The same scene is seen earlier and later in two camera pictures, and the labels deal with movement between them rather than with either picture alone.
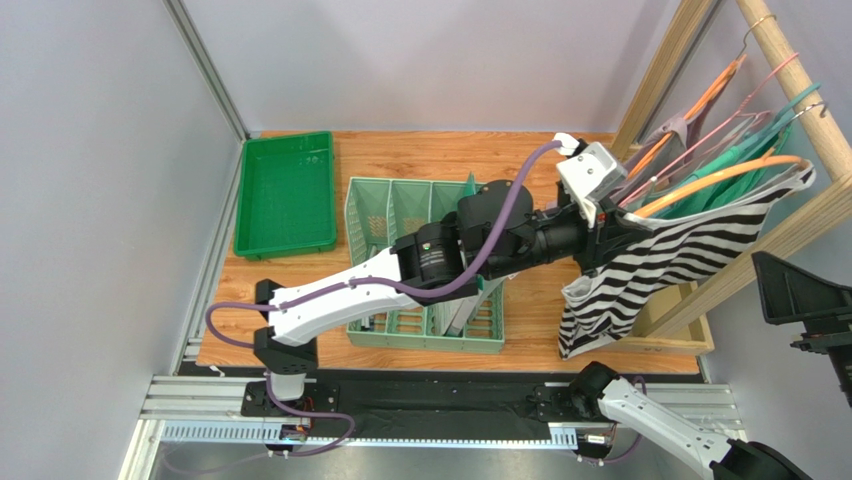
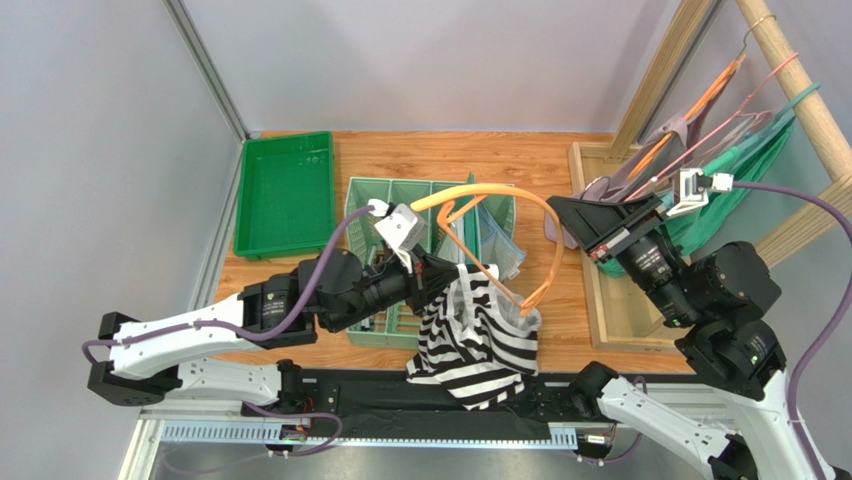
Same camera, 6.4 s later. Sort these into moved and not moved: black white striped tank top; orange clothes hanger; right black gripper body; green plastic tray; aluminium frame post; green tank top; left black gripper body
Moved: left black gripper body; right black gripper body; black white striped tank top; orange clothes hanger
Not moved: aluminium frame post; green plastic tray; green tank top
